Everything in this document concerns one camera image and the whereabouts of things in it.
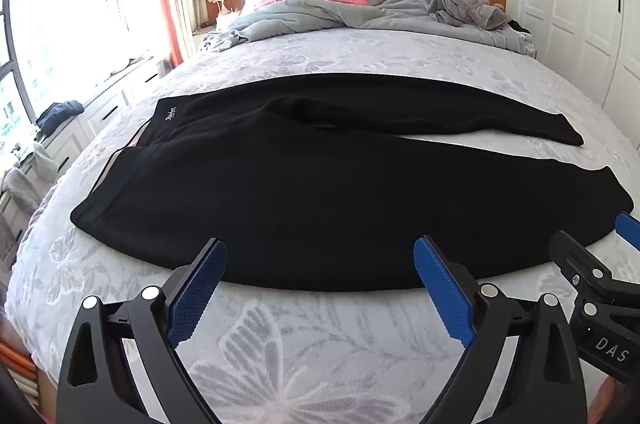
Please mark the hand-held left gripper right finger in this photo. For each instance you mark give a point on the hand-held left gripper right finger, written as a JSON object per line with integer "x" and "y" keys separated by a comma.
{"x": 442, "y": 289}

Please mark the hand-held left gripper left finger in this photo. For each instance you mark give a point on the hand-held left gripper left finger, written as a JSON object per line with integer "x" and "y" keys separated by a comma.
{"x": 197, "y": 289}

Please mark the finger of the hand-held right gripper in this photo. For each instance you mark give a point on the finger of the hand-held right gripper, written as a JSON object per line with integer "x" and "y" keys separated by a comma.
{"x": 575, "y": 256}
{"x": 629, "y": 231}

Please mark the black pants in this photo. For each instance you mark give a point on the black pants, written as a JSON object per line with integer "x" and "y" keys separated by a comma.
{"x": 300, "y": 184}

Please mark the bed with butterfly sheet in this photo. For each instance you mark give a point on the bed with butterfly sheet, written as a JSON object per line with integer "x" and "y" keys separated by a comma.
{"x": 300, "y": 344}

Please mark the orange striped cloth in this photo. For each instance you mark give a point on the orange striped cloth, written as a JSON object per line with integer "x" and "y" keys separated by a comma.
{"x": 17, "y": 364}

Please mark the grey cloth pile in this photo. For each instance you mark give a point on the grey cloth pile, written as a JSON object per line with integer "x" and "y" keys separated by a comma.
{"x": 17, "y": 189}

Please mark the white window seat cabinet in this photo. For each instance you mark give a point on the white window seat cabinet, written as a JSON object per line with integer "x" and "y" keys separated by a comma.
{"x": 110, "y": 101}

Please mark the dark blue folded clothing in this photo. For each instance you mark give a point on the dark blue folded clothing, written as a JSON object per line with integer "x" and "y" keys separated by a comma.
{"x": 60, "y": 114}

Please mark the grey duvet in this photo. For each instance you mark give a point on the grey duvet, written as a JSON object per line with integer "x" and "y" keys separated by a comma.
{"x": 320, "y": 11}

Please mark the large window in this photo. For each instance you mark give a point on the large window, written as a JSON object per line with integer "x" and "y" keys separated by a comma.
{"x": 55, "y": 4}

